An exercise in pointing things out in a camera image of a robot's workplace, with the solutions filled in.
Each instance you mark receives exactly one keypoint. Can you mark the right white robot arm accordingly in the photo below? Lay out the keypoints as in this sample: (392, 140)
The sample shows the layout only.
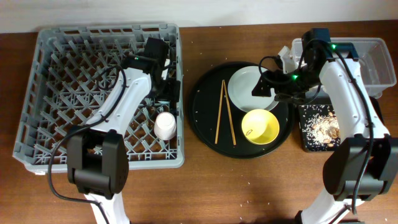
(365, 163)

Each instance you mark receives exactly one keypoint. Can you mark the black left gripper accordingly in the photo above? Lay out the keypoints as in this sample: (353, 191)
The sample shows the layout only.
(172, 90)

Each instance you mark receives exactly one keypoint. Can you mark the pink plastic cup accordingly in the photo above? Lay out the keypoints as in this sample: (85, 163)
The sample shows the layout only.
(165, 126)

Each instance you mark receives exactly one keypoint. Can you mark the clear plastic waste bin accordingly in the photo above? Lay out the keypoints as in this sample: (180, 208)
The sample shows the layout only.
(377, 70)

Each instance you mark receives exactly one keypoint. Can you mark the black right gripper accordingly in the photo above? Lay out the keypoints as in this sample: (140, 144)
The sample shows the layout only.
(267, 76)

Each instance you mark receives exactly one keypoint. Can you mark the grey plastic dishwasher rack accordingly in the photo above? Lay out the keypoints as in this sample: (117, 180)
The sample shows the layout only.
(64, 90)

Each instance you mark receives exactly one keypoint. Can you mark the black rectangular waste tray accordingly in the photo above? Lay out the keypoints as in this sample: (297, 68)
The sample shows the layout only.
(306, 114)

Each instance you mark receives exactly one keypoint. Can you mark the round black serving tray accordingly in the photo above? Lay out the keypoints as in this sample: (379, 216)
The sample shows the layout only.
(214, 130)

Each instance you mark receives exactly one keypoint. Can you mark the wooden chopstick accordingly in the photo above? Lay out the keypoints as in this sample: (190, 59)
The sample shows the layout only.
(229, 113)
(219, 112)

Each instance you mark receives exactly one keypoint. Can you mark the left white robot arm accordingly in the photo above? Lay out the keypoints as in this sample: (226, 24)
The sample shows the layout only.
(97, 162)

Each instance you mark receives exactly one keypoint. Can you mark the white ceramic plate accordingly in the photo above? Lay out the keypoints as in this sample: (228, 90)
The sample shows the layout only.
(240, 87)

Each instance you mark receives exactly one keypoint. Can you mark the yellow plastic bowl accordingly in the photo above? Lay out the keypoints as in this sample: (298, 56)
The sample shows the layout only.
(260, 127)

